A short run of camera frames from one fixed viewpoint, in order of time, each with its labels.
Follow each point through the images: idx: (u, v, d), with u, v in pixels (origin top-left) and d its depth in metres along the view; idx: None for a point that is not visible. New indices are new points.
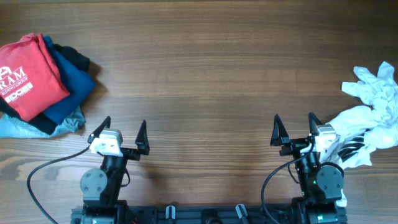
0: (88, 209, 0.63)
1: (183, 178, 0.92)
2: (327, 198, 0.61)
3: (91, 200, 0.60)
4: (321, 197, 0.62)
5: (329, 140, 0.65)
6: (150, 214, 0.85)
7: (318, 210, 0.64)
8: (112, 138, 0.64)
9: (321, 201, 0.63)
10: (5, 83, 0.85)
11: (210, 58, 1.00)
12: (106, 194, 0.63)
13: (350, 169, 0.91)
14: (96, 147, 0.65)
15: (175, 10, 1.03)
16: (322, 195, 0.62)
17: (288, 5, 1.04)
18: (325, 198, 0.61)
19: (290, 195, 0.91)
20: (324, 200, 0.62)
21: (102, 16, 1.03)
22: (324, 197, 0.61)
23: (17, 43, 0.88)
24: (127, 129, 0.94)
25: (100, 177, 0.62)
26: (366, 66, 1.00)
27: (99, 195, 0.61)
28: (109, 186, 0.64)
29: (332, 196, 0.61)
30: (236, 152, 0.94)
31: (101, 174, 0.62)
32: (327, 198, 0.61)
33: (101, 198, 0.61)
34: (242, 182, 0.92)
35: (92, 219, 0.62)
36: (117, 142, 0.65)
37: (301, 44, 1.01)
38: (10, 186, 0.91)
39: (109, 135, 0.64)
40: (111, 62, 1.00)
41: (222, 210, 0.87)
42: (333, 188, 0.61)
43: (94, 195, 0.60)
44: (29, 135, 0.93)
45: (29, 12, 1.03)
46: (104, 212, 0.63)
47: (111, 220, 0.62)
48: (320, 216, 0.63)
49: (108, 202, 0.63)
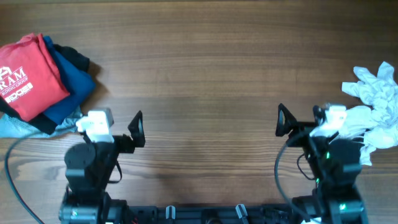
0: (67, 198, 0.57)
1: (184, 178, 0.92)
2: (347, 172, 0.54)
3: (76, 176, 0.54)
4: (340, 172, 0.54)
5: (341, 117, 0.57)
6: (149, 214, 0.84)
7: (337, 195, 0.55)
8: (99, 114, 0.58)
9: (339, 178, 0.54)
10: (5, 83, 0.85)
11: (210, 58, 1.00)
12: (93, 173, 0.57)
13: None
14: (83, 124, 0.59)
15: (175, 10, 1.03)
16: (341, 168, 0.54)
17: (288, 5, 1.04)
18: (345, 172, 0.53)
19: (290, 195, 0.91)
20: (343, 176, 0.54)
21: (102, 16, 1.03)
22: (344, 170, 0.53)
23: (17, 43, 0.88)
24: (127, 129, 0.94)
25: (87, 150, 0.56)
26: (365, 66, 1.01)
27: (84, 169, 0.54)
28: (97, 164, 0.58)
29: (352, 169, 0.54)
30: (236, 152, 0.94)
31: (89, 148, 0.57)
32: (347, 172, 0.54)
33: (86, 174, 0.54)
34: (242, 182, 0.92)
35: (73, 210, 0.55)
36: (106, 119, 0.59)
37: (301, 44, 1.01)
38: (10, 186, 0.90)
39: (96, 111, 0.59)
40: (111, 63, 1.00)
41: (222, 210, 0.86)
42: (350, 158, 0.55)
43: (77, 170, 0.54)
44: (29, 135, 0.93)
45: (29, 12, 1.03)
46: (87, 201, 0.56)
47: (94, 211, 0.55)
48: (342, 204, 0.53)
49: (93, 185, 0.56)
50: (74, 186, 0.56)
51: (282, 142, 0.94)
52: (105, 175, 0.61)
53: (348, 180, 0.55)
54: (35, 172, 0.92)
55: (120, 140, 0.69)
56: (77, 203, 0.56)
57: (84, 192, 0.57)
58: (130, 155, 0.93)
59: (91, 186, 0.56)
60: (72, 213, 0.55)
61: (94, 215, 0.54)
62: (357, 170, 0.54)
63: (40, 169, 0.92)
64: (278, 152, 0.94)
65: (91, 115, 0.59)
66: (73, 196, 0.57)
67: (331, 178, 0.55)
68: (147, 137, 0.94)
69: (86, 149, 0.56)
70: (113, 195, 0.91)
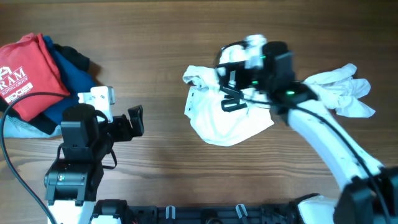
0: (55, 165, 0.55)
1: (184, 178, 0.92)
2: (282, 63, 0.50)
3: (70, 126, 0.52)
4: (275, 66, 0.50)
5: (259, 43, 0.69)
6: (149, 214, 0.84)
7: (283, 87, 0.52)
8: (102, 88, 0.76)
9: (278, 74, 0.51)
10: (5, 83, 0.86)
11: (210, 58, 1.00)
12: (89, 121, 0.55)
13: None
14: (86, 96, 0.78)
15: (175, 10, 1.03)
16: (275, 63, 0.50)
17: (288, 5, 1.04)
18: (279, 65, 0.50)
19: (290, 195, 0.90)
20: (282, 68, 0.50)
21: (102, 16, 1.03)
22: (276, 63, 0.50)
23: (17, 43, 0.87)
24: None
25: (86, 107, 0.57)
26: (366, 65, 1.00)
27: (81, 121, 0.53)
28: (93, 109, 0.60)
29: (282, 58, 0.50)
30: (236, 152, 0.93)
31: (88, 106, 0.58)
32: (283, 63, 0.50)
33: (83, 124, 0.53)
34: (242, 182, 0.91)
35: (60, 176, 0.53)
36: (107, 95, 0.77)
37: (301, 44, 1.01)
38: (10, 186, 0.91)
39: (99, 88, 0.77)
40: (111, 62, 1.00)
41: (222, 210, 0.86)
42: (285, 64, 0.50)
43: (73, 121, 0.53)
44: (29, 135, 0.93)
45: (29, 12, 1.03)
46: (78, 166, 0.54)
47: (83, 177, 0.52)
48: (254, 81, 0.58)
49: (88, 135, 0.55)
50: (65, 145, 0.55)
51: (282, 142, 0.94)
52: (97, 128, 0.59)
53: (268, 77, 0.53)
54: (36, 172, 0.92)
55: (119, 124, 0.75)
56: (64, 168, 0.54)
57: (75, 156, 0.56)
58: (129, 155, 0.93)
59: (82, 145, 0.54)
60: (58, 179, 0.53)
61: (83, 180, 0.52)
62: (287, 55, 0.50)
63: (41, 169, 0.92)
64: (278, 153, 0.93)
65: (94, 91, 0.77)
66: (63, 162, 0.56)
67: (270, 76, 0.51)
68: (147, 137, 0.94)
69: (86, 108, 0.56)
70: (114, 195, 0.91)
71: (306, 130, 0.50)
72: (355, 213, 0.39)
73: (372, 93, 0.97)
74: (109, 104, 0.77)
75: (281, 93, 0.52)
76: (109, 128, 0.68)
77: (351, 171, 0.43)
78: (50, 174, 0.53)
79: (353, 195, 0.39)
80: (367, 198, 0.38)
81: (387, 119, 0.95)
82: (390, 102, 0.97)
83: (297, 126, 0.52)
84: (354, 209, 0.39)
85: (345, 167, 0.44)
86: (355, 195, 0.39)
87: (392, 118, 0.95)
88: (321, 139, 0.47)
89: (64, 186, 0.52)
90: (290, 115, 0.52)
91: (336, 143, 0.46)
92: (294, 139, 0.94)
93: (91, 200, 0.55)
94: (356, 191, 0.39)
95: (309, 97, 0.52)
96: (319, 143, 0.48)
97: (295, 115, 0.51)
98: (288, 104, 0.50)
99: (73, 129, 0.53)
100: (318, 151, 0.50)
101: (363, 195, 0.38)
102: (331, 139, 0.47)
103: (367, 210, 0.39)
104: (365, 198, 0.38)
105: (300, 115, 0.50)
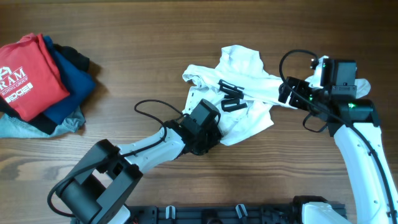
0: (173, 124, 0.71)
1: (183, 178, 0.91)
2: (341, 71, 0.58)
3: (201, 108, 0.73)
4: (335, 74, 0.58)
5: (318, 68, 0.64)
6: (149, 215, 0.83)
7: (344, 99, 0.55)
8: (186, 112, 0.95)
9: (337, 83, 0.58)
10: (5, 83, 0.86)
11: (209, 58, 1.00)
12: (210, 115, 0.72)
13: (346, 174, 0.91)
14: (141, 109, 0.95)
15: (175, 10, 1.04)
16: (335, 70, 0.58)
17: (288, 5, 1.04)
18: (339, 71, 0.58)
19: (291, 195, 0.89)
20: (340, 77, 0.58)
21: (103, 16, 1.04)
22: (337, 67, 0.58)
23: (17, 43, 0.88)
24: (121, 129, 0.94)
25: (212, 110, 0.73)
26: (366, 65, 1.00)
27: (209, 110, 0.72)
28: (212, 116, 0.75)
29: (346, 65, 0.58)
30: (237, 152, 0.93)
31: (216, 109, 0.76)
32: (343, 71, 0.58)
33: (209, 113, 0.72)
34: (242, 182, 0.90)
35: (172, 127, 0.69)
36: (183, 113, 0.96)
37: (301, 43, 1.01)
38: (10, 186, 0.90)
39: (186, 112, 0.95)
40: (111, 62, 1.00)
41: (222, 210, 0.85)
42: (347, 74, 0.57)
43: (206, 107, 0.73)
44: (29, 135, 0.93)
45: (30, 12, 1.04)
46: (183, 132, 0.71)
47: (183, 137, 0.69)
48: (311, 98, 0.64)
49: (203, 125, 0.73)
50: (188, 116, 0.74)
51: (282, 142, 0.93)
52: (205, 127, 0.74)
53: (347, 83, 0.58)
54: (35, 172, 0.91)
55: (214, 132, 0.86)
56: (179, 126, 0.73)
57: (189, 127, 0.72)
58: None
59: (199, 123, 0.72)
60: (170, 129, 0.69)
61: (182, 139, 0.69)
62: (351, 63, 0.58)
63: (40, 169, 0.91)
64: (278, 152, 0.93)
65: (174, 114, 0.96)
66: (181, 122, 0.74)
67: (326, 87, 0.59)
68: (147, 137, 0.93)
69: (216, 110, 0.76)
70: None
71: (352, 155, 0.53)
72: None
73: (371, 93, 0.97)
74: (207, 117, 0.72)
75: (343, 102, 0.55)
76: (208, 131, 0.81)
77: (379, 219, 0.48)
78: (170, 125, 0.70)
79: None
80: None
81: (386, 119, 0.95)
82: (390, 102, 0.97)
83: (344, 143, 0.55)
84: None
85: (374, 211, 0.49)
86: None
87: (392, 118, 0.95)
88: (359, 172, 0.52)
89: (175, 131, 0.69)
90: (341, 132, 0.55)
91: (375, 185, 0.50)
92: (294, 139, 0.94)
93: (175, 154, 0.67)
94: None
95: (370, 119, 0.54)
96: (359, 175, 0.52)
97: (348, 134, 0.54)
98: (346, 119, 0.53)
99: (203, 110, 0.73)
100: (353, 179, 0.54)
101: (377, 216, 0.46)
102: (373, 178, 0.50)
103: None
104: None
105: (351, 136, 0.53)
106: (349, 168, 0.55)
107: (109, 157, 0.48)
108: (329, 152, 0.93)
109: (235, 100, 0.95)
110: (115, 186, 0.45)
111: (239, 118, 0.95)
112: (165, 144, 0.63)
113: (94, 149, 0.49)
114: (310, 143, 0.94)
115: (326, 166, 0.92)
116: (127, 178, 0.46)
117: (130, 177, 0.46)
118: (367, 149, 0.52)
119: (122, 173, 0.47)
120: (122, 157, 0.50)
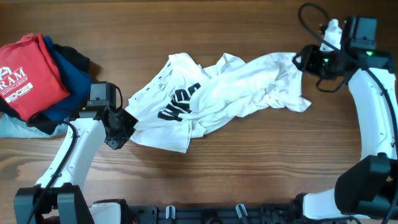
0: (77, 112, 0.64)
1: (184, 178, 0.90)
2: (362, 26, 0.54)
3: (96, 86, 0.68)
4: (355, 28, 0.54)
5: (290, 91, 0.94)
6: (149, 214, 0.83)
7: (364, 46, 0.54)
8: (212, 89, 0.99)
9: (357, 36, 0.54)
10: (5, 83, 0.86)
11: (209, 58, 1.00)
12: (109, 90, 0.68)
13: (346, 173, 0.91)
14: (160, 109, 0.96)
15: (175, 10, 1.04)
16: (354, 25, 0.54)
17: (287, 5, 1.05)
18: (361, 30, 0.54)
19: (291, 195, 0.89)
20: (360, 31, 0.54)
21: (103, 16, 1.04)
22: (357, 23, 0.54)
23: (17, 43, 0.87)
24: None
25: (114, 89, 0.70)
26: None
27: (106, 82, 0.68)
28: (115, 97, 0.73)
29: (367, 20, 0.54)
30: (236, 152, 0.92)
31: (113, 87, 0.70)
32: (361, 27, 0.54)
33: (107, 87, 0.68)
34: (242, 182, 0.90)
35: (76, 117, 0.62)
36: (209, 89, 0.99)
37: (301, 43, 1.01)
38: (10, 186, 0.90)
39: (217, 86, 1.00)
40: (110, 62, 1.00)
41: (222, 210, 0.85)
42: (367, 33, 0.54)
43: (102, 83, 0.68)
44: (29, 135, 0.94)
45: (30, 12, 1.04)
46: (89, 110, 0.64)
47: (94, 115, 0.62)
48: (325, 59, 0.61)
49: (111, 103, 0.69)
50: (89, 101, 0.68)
51: (282, 142, 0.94)
52: (113, 102, 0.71)
53: (367, 37, 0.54)
54: (35, 172, 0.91)
55: (130, 121, 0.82)
56: (83, 108, 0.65)
57: (96, 105, 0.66)
58: (130, 155, 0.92)
59: (103, 98, 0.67)
60: (74, 119, 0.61)
61: (93, 118, 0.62)
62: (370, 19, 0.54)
63: (40, 169, 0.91)
64: (279, 152, 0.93)
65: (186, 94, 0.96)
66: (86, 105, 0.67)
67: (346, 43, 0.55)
68: (143, 140, 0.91)
69: (112, 87, 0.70)
70: (113, 194, 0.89)
71: (364, 98, 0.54)
72: (364, 180, 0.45)
73: None
74: (107, 89, 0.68)
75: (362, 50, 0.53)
76: (115, 111, 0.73)
77: (382, 147, 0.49)
78: (71, 116, 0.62)
79: (371, 165, 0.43)
80: (382, 173, 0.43)
81: None
82: None
83: (358, 91, 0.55)
84: (364, 177, 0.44)
85: (379, 141, 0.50)
86: (374, 164, 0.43)
87: None
88: (370, 106, 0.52)
89: (84, 116, 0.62)
90: (356, 76, 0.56)
91: (384, 119, 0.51)
92: (294, 139, 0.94)
93: (102, 130, 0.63)
94: (376, 164, 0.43)
95: (385, 66, 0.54)
96: (369, 111, 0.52)
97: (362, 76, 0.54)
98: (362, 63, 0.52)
99: (97, 85, 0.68)
100: (362, 122, 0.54)
101: (379, 170, 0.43)
102: (382, 114, 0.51)
103: (373, 183, 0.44)
104: (382, 173, 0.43)
105: (365, 79, 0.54)
106: (359, 115, 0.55)
107: (36, 196, 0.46)
108: (329, 152, 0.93)
109: (178, 111, 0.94)
110: (63, 211, 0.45)
111: (169, 123, 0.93)
112: (83, 139, 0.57)
113: (17, 208, 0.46)
114: (310, 143, 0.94)
115: (326, 166, 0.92)
116: (65, 196, 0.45)
117: (69, 192, 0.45)
118: (380, 89, 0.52)
119: (58, 195, 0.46)
120: (48, 186, 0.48)
